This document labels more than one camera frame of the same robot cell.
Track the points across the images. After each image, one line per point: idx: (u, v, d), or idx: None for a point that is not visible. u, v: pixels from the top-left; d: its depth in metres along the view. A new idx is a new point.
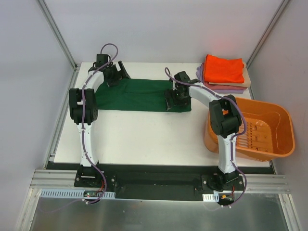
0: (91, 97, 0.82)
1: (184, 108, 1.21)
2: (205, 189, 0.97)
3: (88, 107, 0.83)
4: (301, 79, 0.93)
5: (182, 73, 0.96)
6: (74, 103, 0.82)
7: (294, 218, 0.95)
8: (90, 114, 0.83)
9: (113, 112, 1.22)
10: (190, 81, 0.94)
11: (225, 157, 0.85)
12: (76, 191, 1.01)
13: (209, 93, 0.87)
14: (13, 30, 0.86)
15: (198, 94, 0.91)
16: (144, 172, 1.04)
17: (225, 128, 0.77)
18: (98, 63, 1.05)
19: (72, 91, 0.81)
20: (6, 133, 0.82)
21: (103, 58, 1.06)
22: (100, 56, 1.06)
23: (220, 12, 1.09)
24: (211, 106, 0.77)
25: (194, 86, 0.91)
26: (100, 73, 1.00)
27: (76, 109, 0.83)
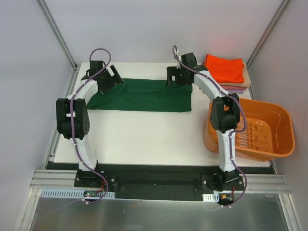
0: (80, 109, 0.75)
1: (185, 107, 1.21)
2: (205, 189, 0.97)
3: (78, 119, 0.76)
4: (302, 78, 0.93)
5: (189, 55, 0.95)
6: (63, 115, 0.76)
7: (294, 218, 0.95)
8: (80, 127, 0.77)
9: (113, 113, 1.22)
10: (197, 67, 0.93)
11: (224, 153, 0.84)
12: (76, 191, 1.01)
13: (213, 86, 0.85)
14: (13, 30, 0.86)
15: (203, 83, 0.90)
16: (144, 172, 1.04)
17: (224, 124, 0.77)
18: (92, 71, 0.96)
19: (60, 102, 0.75)
20: (6, 133, 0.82)
21: (97, 65, 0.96)
22: (94, 62, 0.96)
23: (220, 12, 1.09)
24: (215, 102, 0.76)
25: (200, 74, 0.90)
26: (93, 83, 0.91)
27: (65, 122, 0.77)
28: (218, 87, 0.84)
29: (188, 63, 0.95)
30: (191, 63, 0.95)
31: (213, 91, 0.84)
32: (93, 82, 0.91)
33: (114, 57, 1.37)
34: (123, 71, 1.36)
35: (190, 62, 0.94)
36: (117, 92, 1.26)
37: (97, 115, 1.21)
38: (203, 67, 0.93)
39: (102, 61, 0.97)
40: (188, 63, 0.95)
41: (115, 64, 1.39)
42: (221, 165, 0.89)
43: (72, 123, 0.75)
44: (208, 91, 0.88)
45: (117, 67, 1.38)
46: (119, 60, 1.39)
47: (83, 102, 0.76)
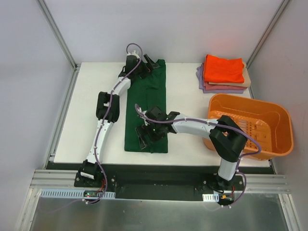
0: (116, 103, 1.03)
1: (129, 143, 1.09)
2: (205, 189, 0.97)
3: (113, 109, 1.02)
4: (302, 78, 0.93)
5: (154, 109, 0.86)
6: (102, 103, 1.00)
7: (294, 218, 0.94)
8: (111, 116, 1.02)
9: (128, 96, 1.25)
10: (169, 116, 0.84)
11: (231, 168, 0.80)
12: (76, 191, 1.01)
13: (199, 122, 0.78)
14: (13, 29, 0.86)
15: (186, 128, 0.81)
16: (144, 172, 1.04)
17: (239, 151, 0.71)
18: (128, 67, 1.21)
19: (102, 94, 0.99)
20: (6, 132, 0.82)
21: (132, 63, 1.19)
22: (129, 60, 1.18)
23: (220, 12, 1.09)
24: (216, 138, 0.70)
25: (177, 121, 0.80)
26: (128, 81, 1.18)
27: (102, 109, 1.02)
28: (204, 121, 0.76)
29: (157, 117, 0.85)
30: (160, 116, 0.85)
31: (202, 127, 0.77)
32: (128, 80, 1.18)
33: (114, 57, 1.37)
34: None
35: (160, 116, 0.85)
36: (144, 82, 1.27)
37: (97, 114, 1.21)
38: (174, 113, 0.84)
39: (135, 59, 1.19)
40: (158, 117, 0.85)
41: (115, 64, 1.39)
42: (222, 174, 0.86)
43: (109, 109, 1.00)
44: (195, 131, 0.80)
45: (117, 67, 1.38)
46: (119, 60, 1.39)
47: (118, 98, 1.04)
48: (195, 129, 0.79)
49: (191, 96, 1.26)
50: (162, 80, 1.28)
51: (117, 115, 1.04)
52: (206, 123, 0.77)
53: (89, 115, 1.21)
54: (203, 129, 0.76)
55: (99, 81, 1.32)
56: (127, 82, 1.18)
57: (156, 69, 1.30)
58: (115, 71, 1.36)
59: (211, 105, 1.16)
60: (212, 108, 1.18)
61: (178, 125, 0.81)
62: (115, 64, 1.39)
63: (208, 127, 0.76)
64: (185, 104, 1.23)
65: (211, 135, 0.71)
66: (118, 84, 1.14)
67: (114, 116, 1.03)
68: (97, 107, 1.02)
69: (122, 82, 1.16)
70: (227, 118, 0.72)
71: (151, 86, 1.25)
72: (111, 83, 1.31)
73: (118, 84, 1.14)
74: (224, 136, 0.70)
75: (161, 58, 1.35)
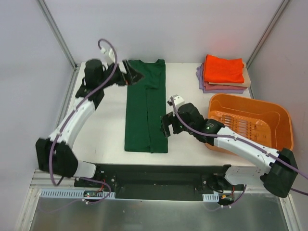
0: (61, 156, 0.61)
1: (130, 143, 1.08)
2: (205, 189, 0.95)
3: (59, 163, 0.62)
4: (302, 78, 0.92)
5: (193, 112, 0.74)
6: (44, 159, 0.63)
7: (294, 218, 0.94)
8: (62, 171, 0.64)
9: (127, 96, 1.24)
10: (212, 127, 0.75)
11: (244, 180, 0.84)
12: (76, 191, 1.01)
13: (254, 149, 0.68)
14: (13, 29, 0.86)
15: (233, 147, 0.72)
16: (144, 172, 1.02)
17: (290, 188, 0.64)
18: (89, 81, 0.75)
19: (39, 146, 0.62)
20: (6, 132, 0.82)
21: (94, 72, 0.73)
22: (89, 69, 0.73)
23: (220, 11, 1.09)
24: (277, 176, 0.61)
25: (226, 137, 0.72)
26: (89, 105, 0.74)
27: (46, 165, 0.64)
28: (264, 150, 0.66)
29: (195, 121, 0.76)
30: (198, 120, 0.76)
31: (258, 155, 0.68)
32: (88, 104, 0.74)
33: None
34: None
35: (197, 121, 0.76)
36: (144, 82, 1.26)
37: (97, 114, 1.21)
38: (216, 122, 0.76)
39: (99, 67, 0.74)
40: (196, 121, 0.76)
41: None
42: (228, 177, 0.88)
43: (52, 166, 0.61)
44: (247, 155, 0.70)
45: None
46: None
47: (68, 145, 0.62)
48: (248, 154, 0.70)
49: (191, 96, 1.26)
50: (162, 81, 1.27)
51: (72, 165, 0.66)
52: (264, 153, 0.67)
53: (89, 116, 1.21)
54: (260, 159, 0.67)
55: None
56: (86, 109, 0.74)
57: (156, 70, 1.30)
58: None
59: (211, 105, 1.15)
60: (212, 108, 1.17)
61: (223, 142, 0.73)
62: None
63: (266, 159, 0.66)
64: None
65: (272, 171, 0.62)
66: (70, 115, 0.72)
67: (67, 169, 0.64)
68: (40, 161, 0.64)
69: (78, 112, 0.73)
70: (290, 152, 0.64)
71: (151, 86, 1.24)
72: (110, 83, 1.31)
73: (72, 116, 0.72)
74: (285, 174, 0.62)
75: (161, 58, 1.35)
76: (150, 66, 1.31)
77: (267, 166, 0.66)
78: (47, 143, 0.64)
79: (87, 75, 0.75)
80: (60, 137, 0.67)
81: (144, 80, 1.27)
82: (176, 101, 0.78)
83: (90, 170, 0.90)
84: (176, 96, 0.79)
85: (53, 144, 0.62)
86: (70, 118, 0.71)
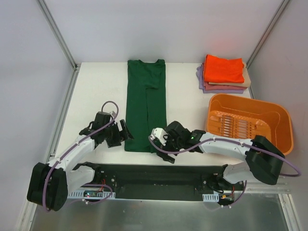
0: (56, 183, 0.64)
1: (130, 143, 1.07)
2: (205, 189, 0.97)
3: (51, 192, 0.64)
4: (302, 79, 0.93)
5: (177, 126, 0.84)
6: (36, 184, 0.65)
7: (294, 218, 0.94)
8: (51, 202, 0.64)
9: (127, 96, 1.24)
10: (195, 135, 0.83)
11: (240, 176, 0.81)
12: (76, 191, 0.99)
13: (231, 144, 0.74)
14: (13, 30, 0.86)
15: (215, 149, 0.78)
16: (144, 172, 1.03)
17: (275, 172, 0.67)
18: (96, 124, 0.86)
19: (36, 170, 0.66)
20: (6, 132, 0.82)
21: (102, 119, 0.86)
22: (100, 115, 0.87)
23: (220, 11, 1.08)
24: (254, 161, 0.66)
25: (206, 142, 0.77)
26: (89, 142, 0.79)
27: (36, 191, 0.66)
28: (238, 142, 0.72)
29: (181, 134, 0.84)
30: (184, 134, 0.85)
31: (235, 148, 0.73)
32: (90, 141, 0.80)
33: (114, 57, 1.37)
34: (123, 71, 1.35)
35: (182, 134, 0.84)
36: (144, 82, 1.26)
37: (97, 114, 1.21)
38: (199, 132, 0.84)
39: (109, 116, 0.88)
40: (181, 134, 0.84)
41: (115, 64, 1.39)
42: (226, 177, 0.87)
43: (44, 193, 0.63)
44: (227, 152, 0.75)
45: (117, 67, 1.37)
46: (118, 60, 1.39)
47: (64, 174, 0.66)
48: (226, 150, 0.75)
49: (191, 96, 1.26)
50: (162, 80, 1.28)
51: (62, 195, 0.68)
52: (239, 144, 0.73)
53: (89, 116, 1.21)
54: (237, 151, 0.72)
55: (99, 81, 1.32)
56: (88, 144, 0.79)
57: (156, 69, 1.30)
58: (115, 71, 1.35)
59: (211, 105, 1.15)
60: (212, 108, 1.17)
61: (205, 145, 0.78)
62: (115, 64, 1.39)
63: (242, 149, 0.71)
64: (184, 104, 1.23)
65: (248, 158, 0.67)
66: (72, 147, 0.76)
67: (57, 201, 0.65)
68: (32, 187, 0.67)
69: (79, 146, 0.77)
70: (263, 138, 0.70)
71: (151, 86, 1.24)
72: (110, 83, 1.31)
73: (72, 148, 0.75)
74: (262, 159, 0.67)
75: (161, 58, 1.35)
76: (150, 66, 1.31)
77: (244, 155, 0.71)
78: (44, 169, 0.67)
79: (96, 119, 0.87)
80: (59, 164, 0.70)
81: (144, 80, 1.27)
82: (157, 133, 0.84)
83: (87, 177, 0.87)
84: (154, 129, 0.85)
85: (51, 170, 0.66)
86: (70, 150, 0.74)
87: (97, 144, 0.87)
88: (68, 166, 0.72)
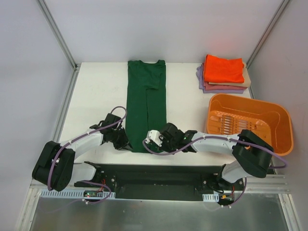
0: (63, 161, 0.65)
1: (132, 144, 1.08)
2: (205, 189, 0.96)
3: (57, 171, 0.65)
4: (301, 79, 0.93)
5: (171, 127, 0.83)
6: (44, 160, 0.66)
7: (294, 218, 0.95)
8: (56, 181, 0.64)
9: (128, 96, 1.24)
10: (187, 136, 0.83)
11: (236, 173, 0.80)
12: (76, 191, 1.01)
13: (219, 140, 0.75)
14: (13, 30, 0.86)
15: (206, 147, 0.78)
16: (144, 172, 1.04)
17: (265, 165, 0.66)
18: (105, 122, 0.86)
19: (48, 146, 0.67)
20: (6, 132, 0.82)
21: (113, 119, 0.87)
22: (110, 115, 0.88)
23: (220, 12, 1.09)
24: (241, 155, 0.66)
25: (197, 140, 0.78)
26: (98, 135, 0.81)
27: (44, 168, 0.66)
28: (225, 137, 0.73)
29: (174, 136, 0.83)
30: (177, 135, 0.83)
31: (223, 144, 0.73)
32: (98, 134, 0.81)
33: (114, 57, 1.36)
34: (123, 71, 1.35)
35: (176, 135, 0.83)
36: (144, 82, 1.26)
37: (97, 114, 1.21)
38: (192, 132, 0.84)
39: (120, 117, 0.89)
40: (174, 136, 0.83)
41: (115, 64, 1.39)
42: (225, 176, 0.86)
43: (51, 170, 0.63)
44: (216, 148, 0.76)
45: (117, 67, 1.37)
46: (118, 60, 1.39)
47: (73, 154, 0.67)
48: (215, 146, 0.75)
49: (190, 96, 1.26)
50: (162, 81, 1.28)
51: (67, 176, 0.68)
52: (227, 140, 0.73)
53: (89, 116, 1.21)
54: (224, 146, 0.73)
55: (99, 81, 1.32)
56: (97, 136, 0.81)
57: (156, 70, 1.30)
58: (115, 71, 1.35)
59: (211, 105, 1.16)
60: (212, 108, 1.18)
61: (197, 144, 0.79)
62: (115, 64, 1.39)
63: (229, 144, 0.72)
64: (184, 104, 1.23)
65: (235, 152, 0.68)
66: (84, 134, 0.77)
67: (60, 180, 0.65)
68: (39, 162, 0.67)
69: (89, 136, 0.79)
70: (249, 133, 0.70)
71: (151, 87, 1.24)
72: (110, 83, 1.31)
73: (83, 136, 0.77)
74: (249, 152, 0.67)
75: (161, 59, 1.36)
76: (150, 66, 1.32)
77: (231, 149, 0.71)
78: (55, 147, 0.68)
79: (107, 118, 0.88)
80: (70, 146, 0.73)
81: (145, 80, 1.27)
82: (152, 135, 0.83)
83: (87, 175, 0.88)
84: (149, 132, 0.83)
85: (61, 150, 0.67)
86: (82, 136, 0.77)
87: (104, 141, 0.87)
88: (78, 148, 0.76)
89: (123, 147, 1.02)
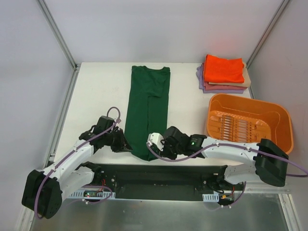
0: (48, 192, 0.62)
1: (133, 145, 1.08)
2: (205, 189, 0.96)
3: (44, 200, 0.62)
4: (302, 79, 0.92)
5: (176, 132, 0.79)
6: (29, 190, 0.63)
7: (294, 218, 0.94)
8: (44, 211, 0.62)
9: (128, 107, 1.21)
10: (195, 141, 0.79)
11: (239, 175, 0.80)
12: (76, 191, 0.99)
13: (237, 148, 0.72)
14: (13, 29, 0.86)
15: (219, 155, 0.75)
16: (144, 172, 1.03)
17: (284, 174, 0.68)
18: (97, 129, 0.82)
19: (30, 176, 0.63)
20: (6, 132, 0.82)
21: (105, 124, 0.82)
22: (103, 120, 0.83)
23: (220, 12, 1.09)
24: (263, 167, 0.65)
25: (209, 147, 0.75)
26: (88, 147, 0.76)
27: (30, 198, 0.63)
28: (244, 147, 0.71)
29: (180, 141, 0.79)
30: (183, 139, 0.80)
31: (241, 153, 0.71)
32: (88, 147, 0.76)
33: (114, 57, 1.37)
34: (123, 71, 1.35)
35: (182, 140, 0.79)
36: (147, 89, 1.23)
37: (97, 114, 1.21)
38: (199, 136, 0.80)
39: (112, 121, 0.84)
40: (181, 141, 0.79)
41: (115, 64, 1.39)
42: (228, 178, 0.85)
43: (36, 202, 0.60)
44: (231, 157, 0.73)
45: (117, 67, 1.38)
46: (118, 60, 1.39)
47: (57, 183, 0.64)
48: (232, 155, 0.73)
49: (191, 96, 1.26)
50: (165, 88, 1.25)
51: (55, 203, 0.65)
52: (246, 149, 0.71)
53: (89, 116, 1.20)
54: (243, 156, 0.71)
55: (99, 81, 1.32)
56: (86, 150, 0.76)
57: (160, 77, 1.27)
58: (116, 71, 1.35)
59: (211, 105, 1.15)
60: (212, 108, 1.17)
61: (209, 151, 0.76)
62: (115, 64, 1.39)
63: (249, 154, 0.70)
64: (184, 104, 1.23)
65: (256, 163, 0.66)
66: (69, 154, 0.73)
67: (49, 210, 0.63)
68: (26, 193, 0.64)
69: (77, 152, 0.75)
70: (268, 142, 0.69)
71: (154, 94, 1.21)
72: (110, 83, 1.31)
73: (70, 155, 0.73)
74: (270, 163, 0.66)
75: (166, 67, 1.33)
76: (154, 72, 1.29)
77: (252, 160, 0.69)
78: (39, 176, 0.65)
79: (99, 123, 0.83)
80: (53, 173, 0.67)
81: (147, 84, 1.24)
82: (154, 137, 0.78)
83: (86, 179, 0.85)
84: (151, 134, 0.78)
85: (45, 179, 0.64)
86: (67, 157, 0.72)
87: (96, 148, 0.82)
88: (63, 174, 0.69)
89: (121, 150, 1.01)
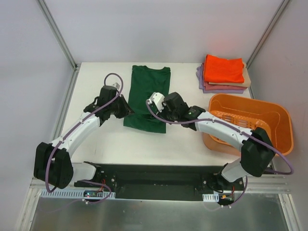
0: (58, 161, 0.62)
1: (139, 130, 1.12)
2: (205, 189, 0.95)
3: (56, 171, 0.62)
4: (301, 79, 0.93)
5: (176, 98, 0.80)
6: (40, 163, 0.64)
7: (293, 218, 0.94)
8: (57, 181, 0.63)
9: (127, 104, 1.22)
10: (193, 111, 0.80)
11: (235, 173, 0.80)
12: (76, 191, 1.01)
13: (231, 129, 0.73)
14: (14, 29, 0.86)
15: (211, 130, 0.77)
16: (144, 172, 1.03)
17: (266, 166, 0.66)
18: (101, 100, 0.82)
19: (39, 149, 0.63)
20: (6, 132, 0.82)
21: (107, 95, 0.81)
22: (104, 90, 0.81)
23: (220, 12, 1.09)
24: (249, 151, 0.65)
25: (203, 121, 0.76)
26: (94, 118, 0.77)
27: (41, 170, 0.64)
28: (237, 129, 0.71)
29: (178, 108, 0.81)
30: (181, 107, 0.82)
31: (233, 134, 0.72)
32: (94, 118, 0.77)
33: (114, 57, 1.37)
34: (123, 71, 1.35)
35: (179, 107, 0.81)
36: (147, 89, 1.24)
37: None
38: (198, 109, 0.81)
39: (115, 90, 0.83)
40: (178, 108, 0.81)
41: (115, 64, 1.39)
42: (224, 175, 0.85)
43: (47, 172, 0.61)
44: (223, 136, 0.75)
45: (117, 67, 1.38)
46: (118, 60, 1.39)
47: (67, 154, 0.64)
48: (223, 134, 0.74)
49: (190, 96, 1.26)
50: (164, 88, 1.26)
51: (67, 173, 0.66)
52: (238, 132, 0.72)
53: None
54: (234, 137, 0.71)
55: (99, 81, 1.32)
56: (93, 122, 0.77)
57: (160, 77, 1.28)
58: (116, 71, 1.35)
59: (212, 105, 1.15)
60: (212, 108, 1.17)
61: (202, 124, 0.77)
62: (115, 64, 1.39)
63: (240, 137, 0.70)
64: None
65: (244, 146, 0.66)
66: (75, 126, 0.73)
67: (61, 179, 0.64)
68: (37, 166, 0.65)
69: (83, 124, 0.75)
70: (262, 131, 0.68)
71: None
72: (110, 83, 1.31)
73: (77, 126, 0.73)
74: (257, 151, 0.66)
75: (167, 67, 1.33)
76: (155, 72, 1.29)
77: (241, 143, 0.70)
78: (47, 149, 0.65)
79: (101, 95, 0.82)
80: (62, 144, 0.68)
81: (147, 84, 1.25)
82: (156, 98, 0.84)
83: (88, 174, 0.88)
84: (154, 94, 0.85)
85: (55, 149, 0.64)
86: (73, 129, 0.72)
87: (102, 121, 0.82)
88: (71, 146, 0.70)
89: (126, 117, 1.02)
